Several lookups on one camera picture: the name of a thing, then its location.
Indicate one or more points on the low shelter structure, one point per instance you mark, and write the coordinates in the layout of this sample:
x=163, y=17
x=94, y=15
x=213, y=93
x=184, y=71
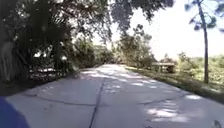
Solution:
x=164, y=66

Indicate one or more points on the dense dark trees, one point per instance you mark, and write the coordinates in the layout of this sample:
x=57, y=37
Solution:
x=43, y=40

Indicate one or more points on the grey concrete path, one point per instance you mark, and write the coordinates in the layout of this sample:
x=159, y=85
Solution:
x=116, y=100

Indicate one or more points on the tall thin tree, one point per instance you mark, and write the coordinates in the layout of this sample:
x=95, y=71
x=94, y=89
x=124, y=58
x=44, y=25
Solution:
x=205, y=50

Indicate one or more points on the pale green bushes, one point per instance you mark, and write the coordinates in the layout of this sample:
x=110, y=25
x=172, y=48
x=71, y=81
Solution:
x=200, y=66

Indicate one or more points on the grass verge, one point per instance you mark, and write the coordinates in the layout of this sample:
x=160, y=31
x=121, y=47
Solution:
x=180, y=81

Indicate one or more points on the green bushy trees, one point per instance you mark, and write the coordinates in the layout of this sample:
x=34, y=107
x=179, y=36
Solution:
x=135, y=50

